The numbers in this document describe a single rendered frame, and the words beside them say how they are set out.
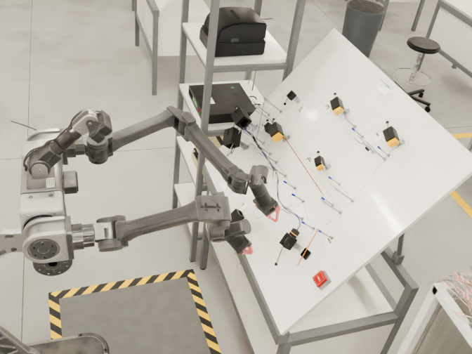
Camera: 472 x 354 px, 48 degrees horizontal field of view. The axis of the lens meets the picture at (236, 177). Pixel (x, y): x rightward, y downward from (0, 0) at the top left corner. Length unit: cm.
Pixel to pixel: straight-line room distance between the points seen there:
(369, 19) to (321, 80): 388
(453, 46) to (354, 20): 114
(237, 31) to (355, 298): 144
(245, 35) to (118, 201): 181
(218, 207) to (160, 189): 261
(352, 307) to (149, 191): 214
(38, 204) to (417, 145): 141
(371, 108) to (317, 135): 29
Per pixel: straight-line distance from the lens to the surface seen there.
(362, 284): 263
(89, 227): 172
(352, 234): 218
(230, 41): 282
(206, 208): 156
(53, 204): 176
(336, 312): 248
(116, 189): 418
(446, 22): 658
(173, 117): 223
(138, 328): 329
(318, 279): 216
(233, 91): 323
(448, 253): 428
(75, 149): 210
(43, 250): 173
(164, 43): 521
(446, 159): 212
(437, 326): 206
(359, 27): 657
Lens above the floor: 267
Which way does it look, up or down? 38 degrees down
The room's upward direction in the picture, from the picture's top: 8 degrees clockwise
